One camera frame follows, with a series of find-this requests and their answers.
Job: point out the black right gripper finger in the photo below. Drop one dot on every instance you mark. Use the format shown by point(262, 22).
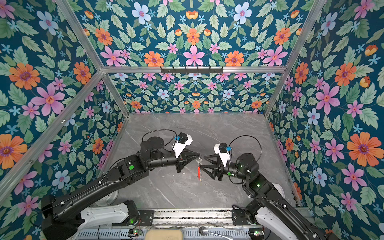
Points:
point(213, 159)
point(210, 170)

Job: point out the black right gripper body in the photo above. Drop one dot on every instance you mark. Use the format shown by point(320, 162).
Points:
point(222, 171)

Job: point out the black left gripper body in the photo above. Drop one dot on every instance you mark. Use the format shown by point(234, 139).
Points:
point(179, 161)

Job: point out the metal keyring with red grip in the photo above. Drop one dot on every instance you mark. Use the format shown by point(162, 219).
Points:
point(199, 162)

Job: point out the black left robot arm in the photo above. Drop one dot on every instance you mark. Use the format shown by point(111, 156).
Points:
point(66, 215)

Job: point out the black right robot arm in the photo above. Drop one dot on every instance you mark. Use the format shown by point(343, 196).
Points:
point(268, 206)

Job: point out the round metal knob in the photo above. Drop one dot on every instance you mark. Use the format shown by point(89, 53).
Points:
point(203, 231)

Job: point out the beige pad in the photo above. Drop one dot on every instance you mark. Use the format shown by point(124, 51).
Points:
point(164, 234)

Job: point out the white analog clock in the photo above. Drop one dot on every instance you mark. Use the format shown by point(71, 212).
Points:
point(107, 200)

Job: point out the black hook rack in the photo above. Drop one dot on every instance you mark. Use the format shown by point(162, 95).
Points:
point(191, 70)

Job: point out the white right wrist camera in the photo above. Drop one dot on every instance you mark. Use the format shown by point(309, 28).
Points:
point(224, 152)

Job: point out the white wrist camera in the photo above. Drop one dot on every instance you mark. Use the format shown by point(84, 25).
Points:
point(182, 140)
point(224, 152)

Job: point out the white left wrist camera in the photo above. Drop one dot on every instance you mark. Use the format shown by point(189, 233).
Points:
point(182, 140)

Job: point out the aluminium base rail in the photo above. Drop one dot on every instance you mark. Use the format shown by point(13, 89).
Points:
point(192, 217)

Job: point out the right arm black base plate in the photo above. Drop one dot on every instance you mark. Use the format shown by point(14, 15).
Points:
point(240, 217)

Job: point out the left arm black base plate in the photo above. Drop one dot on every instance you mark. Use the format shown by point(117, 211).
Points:
point(140, 217)

